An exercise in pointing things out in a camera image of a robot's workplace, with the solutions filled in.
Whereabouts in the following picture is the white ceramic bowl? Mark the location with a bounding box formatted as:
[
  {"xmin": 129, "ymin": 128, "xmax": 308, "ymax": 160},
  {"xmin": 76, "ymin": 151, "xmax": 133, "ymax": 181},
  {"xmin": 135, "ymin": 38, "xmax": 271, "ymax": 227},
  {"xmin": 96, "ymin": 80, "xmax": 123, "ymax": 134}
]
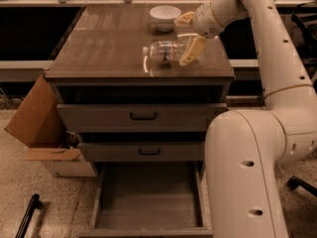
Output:
[{"xmin": 150, "ymin": 5, "xmax": 181, "ymax": 32}]

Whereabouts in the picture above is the top grey drawer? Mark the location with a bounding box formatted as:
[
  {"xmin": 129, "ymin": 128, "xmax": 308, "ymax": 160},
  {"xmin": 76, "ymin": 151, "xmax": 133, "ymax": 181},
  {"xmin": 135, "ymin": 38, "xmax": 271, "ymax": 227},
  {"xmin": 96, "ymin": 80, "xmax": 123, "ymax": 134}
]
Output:
[{"xmin": 57, "ymin": 103, "xmax": 227, "ymax": 133}]

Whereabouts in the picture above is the bottom grey drawer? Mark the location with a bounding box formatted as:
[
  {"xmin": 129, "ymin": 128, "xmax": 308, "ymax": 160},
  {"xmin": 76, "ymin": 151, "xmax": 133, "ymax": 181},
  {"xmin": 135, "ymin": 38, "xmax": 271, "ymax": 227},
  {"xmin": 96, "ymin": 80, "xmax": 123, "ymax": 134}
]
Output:
[{"xmin": 79, "ymin": 162, "xmax": 213, "ymax": 238}]

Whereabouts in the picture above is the middle grey drawer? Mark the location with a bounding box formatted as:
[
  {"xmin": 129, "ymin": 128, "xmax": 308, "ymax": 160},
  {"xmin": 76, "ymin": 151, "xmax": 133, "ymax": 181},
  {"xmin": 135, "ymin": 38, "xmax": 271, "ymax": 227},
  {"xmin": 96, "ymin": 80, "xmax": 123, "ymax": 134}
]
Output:
[{"xmin": 79, "ymin": 142, "xmax": 204, "ymax": 162}]

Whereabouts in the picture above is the black leg at right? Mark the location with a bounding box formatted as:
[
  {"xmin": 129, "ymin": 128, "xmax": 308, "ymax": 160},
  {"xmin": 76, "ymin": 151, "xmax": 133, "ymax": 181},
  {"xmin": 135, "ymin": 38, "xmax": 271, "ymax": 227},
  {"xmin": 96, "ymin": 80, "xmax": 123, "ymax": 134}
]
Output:
[{"xmin": 286, "ymin": 176, "xmax": 317, "ymax": 197}]

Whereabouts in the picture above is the black bar on floor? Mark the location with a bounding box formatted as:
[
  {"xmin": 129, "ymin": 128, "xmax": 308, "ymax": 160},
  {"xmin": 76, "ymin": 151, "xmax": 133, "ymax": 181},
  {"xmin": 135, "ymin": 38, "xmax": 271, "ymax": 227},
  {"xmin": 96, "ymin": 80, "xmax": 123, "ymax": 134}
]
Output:
[{"xmin": 15, "ymin": 193, "xmax": 42, "ymax": 238}]

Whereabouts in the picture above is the grey drawer cabinet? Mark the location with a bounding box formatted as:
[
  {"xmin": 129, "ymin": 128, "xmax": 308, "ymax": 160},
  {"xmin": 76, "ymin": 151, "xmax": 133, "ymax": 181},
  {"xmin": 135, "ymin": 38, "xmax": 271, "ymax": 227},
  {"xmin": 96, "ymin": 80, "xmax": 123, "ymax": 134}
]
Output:
[{"xmin": 45, "ymin": 3, "xmax": 236, "ymax": 171}]

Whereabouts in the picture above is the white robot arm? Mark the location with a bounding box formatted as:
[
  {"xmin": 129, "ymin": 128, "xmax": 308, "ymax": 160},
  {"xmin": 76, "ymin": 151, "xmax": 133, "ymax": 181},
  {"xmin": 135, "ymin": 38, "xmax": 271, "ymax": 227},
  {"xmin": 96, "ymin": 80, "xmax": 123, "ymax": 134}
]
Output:
[{"xmin": 176, "ymin": 0, "xmax": 317, "ymax": 238}]

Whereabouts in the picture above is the clear plastic water bottle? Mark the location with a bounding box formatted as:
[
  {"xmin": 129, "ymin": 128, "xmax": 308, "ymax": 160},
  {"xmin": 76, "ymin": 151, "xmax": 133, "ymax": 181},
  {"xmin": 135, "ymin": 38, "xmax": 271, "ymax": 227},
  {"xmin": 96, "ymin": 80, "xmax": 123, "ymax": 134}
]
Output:
[{"xmin": 143, "ymin": 41, "xmax": 186, "ymax": 63}]

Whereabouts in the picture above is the grey drawer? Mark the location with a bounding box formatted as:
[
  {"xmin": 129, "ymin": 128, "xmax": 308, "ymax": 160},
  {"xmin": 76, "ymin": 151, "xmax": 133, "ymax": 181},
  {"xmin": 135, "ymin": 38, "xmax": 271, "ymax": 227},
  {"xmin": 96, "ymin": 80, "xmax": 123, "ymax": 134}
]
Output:
[
  {"xmin": 79, "ymin": 162, "xmax": 213, "ymax": 238},
  {"xmin": 57, "ymin": 103, "xmax": 227, "ymax": 133},
  {"xmin": 79, "ymin": 142, "xmax": 204, "ymax": 162}
]

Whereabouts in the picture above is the black chair with frame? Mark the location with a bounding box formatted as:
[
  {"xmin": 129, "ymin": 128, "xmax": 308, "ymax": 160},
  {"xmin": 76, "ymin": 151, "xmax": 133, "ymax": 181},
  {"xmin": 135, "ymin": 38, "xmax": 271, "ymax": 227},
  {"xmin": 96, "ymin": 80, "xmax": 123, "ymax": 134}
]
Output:
[{"xmin": 291, "ymin": 2, "xmax": 317, "ymax": 86}]

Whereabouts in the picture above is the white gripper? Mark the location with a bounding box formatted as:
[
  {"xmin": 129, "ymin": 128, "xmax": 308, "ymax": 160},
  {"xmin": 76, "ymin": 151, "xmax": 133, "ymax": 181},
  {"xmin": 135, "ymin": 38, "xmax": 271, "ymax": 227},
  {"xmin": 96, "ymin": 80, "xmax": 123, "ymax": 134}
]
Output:
[{"xmin": 174, "ymin": 2, "xmax": 220, "ymax": 65}]

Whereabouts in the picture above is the brown cardboard box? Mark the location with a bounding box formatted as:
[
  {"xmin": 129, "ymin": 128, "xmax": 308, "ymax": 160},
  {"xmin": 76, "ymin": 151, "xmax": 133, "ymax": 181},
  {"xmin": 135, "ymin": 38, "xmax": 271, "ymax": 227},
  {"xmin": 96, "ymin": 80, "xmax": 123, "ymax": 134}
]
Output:
[{"xmin": 5, "ymin": 76, "xmax": 97, "ymax": 178}]

